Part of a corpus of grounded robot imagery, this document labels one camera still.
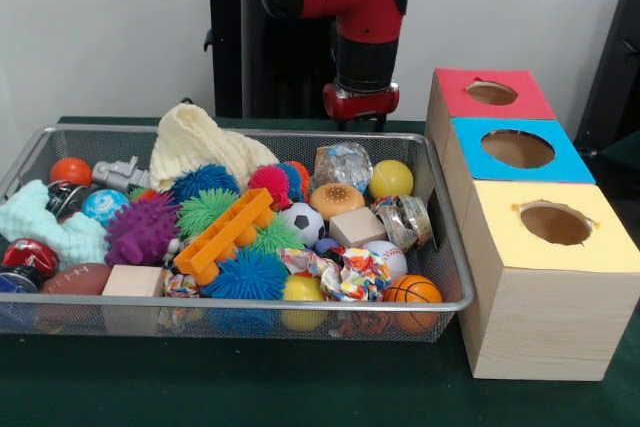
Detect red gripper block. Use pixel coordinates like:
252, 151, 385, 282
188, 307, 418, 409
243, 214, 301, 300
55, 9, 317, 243
321, 81, 401, 134

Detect crushed clear plastic bottle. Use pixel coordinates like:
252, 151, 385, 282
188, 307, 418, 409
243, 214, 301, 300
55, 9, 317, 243
312, 141, 374, 194

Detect orange toy brick round studs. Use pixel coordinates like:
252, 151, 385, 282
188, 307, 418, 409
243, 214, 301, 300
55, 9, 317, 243
173, 187, 276, 286

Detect wooden box three holes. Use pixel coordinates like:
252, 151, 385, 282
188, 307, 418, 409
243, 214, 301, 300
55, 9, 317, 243
425, 69, 640, 382

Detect clear shallow mesh bin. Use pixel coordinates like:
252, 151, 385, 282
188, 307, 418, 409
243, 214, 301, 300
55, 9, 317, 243
0, 123, 474, 343

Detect yellow green ball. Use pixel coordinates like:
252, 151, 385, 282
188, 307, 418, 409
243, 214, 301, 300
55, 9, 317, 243
368, 159, 415, 201

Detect small black white soccer ball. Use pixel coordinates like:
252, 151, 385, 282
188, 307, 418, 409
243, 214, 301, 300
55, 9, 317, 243
281, 203, 327, 248

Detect green spiky ball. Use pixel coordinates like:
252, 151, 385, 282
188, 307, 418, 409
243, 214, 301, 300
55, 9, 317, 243
176, 188, 241, 240
250, 215, 306, 260

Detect small orange basketball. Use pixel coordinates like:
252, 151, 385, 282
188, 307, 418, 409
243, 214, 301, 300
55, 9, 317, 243
384, 274, 444, 334

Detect cream knitted cloth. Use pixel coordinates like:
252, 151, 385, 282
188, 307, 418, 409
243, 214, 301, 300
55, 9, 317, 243
149, 102, 281, 193

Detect blue spiky ball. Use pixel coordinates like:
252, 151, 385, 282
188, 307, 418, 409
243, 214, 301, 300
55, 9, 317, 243
201, 249, 290, 302

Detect purple spiky ball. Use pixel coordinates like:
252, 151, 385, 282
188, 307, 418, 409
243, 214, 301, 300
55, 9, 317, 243
105, 193, 182, 268

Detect dark green table cloth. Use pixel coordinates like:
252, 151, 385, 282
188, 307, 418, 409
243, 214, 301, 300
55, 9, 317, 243
0, 115, 640, 427

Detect red orange ball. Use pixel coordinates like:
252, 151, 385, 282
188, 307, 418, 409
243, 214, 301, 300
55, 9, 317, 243
49, 156, 93, 188

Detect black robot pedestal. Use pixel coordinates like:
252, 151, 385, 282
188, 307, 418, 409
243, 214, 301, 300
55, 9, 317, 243
193, 0, 346, 120

